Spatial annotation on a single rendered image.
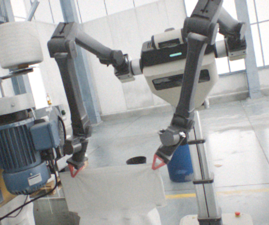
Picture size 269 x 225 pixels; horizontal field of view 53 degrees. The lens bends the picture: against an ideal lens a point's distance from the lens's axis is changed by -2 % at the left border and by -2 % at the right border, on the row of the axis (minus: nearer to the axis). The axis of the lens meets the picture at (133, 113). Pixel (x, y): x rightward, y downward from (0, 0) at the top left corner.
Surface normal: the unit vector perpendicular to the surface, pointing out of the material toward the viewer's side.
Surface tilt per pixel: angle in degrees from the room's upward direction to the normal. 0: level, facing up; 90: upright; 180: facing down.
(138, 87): 90
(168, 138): 78
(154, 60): 130
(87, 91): 90
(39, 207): 90
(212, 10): 62
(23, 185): 92
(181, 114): 101
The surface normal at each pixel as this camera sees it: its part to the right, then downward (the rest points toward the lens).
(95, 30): -0.30, 0.19
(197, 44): -0.59, 0.42
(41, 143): 0.11, 0.11
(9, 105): 0.44, 0.04
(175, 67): -0.35, -0.62
